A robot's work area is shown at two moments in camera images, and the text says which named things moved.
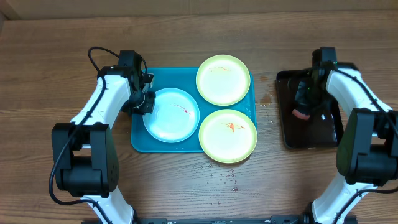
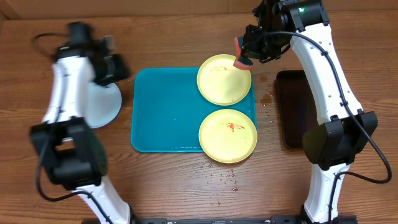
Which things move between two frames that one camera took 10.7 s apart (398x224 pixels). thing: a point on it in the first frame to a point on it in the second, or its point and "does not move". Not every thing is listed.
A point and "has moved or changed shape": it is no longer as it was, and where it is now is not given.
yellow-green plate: x=222 y=80 does not move
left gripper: x=148 y=108 to x=120 y=71
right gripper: x=304 y=98 to x=250 y=51
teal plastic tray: x=184 y=78 does not move
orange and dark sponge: x=300 y=115 to x=241 y=62
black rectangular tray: x=325 y=127 does not move
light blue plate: x=175 y=117 has moved or changed shape
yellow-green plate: x=227 y=135 does not move
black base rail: x=260 y=219 does not move
